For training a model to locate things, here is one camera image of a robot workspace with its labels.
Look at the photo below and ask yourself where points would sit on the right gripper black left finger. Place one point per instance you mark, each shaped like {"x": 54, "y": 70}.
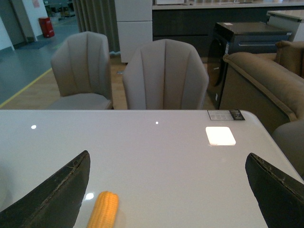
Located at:
{"x": 56, "y": 202}

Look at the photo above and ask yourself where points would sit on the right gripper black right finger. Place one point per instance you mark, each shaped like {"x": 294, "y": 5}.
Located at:
{"x": 280, "y": 197}

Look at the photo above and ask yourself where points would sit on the yellow corn cob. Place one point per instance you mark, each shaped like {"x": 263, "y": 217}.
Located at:
{"x": 104, "y": 211}

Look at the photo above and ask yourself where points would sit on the grey chair at table side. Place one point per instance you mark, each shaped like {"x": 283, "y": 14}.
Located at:
{"x": 290, "y": 139}

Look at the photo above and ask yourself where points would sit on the table corner label sticker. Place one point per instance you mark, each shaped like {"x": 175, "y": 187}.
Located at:
{"x": 234, "y": 114}

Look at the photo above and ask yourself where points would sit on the brown sofa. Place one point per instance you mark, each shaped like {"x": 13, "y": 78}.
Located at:
{"x": 269, "y": 85}

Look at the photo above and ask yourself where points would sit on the left beige upholstered chair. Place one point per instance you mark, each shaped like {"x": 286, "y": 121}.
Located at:
{"x": 81, "y": 67}

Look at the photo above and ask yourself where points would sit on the beige upholstered chair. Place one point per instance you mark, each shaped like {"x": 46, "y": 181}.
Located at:
{"x": 165, "y": 75}
{"x": 81, "y": 67}

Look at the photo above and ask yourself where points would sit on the right beige upholstered chair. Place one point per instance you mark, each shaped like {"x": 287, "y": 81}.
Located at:
{"x": 165, "y": 75}

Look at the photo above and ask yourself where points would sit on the red box on floor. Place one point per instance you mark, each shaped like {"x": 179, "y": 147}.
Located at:
{"x": 46, "y": 27}

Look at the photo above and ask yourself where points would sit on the grey pleated curtain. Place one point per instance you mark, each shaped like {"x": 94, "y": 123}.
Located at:
{"x": 98, "y": 16}

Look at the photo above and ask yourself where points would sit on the dark kitchen counter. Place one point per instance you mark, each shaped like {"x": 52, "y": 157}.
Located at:
{"x": 194, "y": 22}

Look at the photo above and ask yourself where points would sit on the white tall cabinet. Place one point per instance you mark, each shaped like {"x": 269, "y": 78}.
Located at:
{"x": 134, "y": 23}

